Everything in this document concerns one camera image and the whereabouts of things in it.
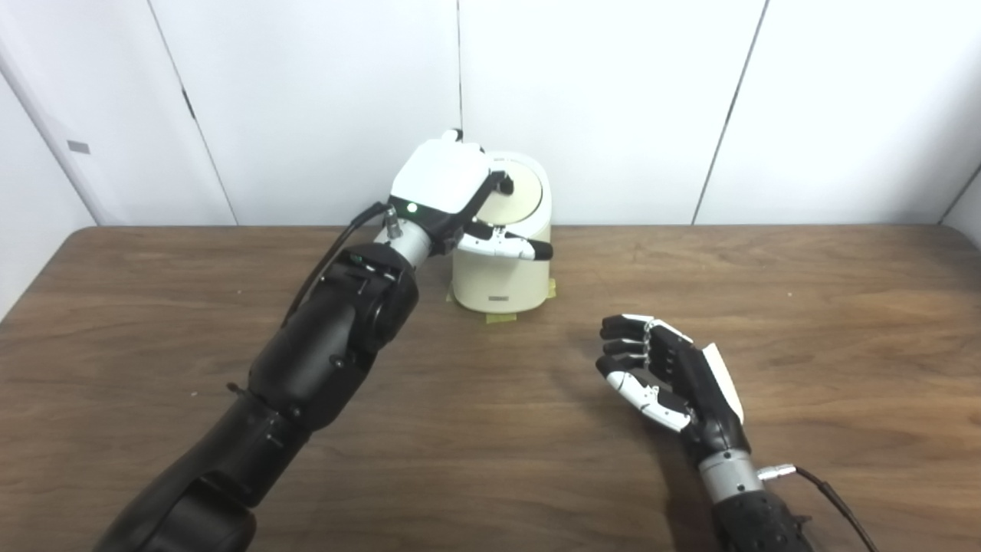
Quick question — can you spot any cream round bin lid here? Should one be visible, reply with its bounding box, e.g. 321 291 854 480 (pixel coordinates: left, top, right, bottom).
490 157 545 225

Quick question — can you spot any cream-colored bin body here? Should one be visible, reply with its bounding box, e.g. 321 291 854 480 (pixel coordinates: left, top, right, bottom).
450 151 554 314

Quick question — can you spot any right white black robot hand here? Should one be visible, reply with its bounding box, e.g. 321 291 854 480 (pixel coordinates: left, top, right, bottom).
596 314 752 461

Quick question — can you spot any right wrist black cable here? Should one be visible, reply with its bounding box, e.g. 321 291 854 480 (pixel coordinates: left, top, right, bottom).
757 462 878 552

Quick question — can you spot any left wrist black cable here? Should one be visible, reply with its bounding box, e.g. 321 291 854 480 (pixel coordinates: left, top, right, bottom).
280 201 399 327

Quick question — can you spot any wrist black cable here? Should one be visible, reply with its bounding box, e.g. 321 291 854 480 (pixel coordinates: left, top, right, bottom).
757 462 878 552
280 201 399 327

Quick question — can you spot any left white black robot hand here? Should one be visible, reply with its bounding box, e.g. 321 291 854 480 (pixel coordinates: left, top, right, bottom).
389 129 554 261

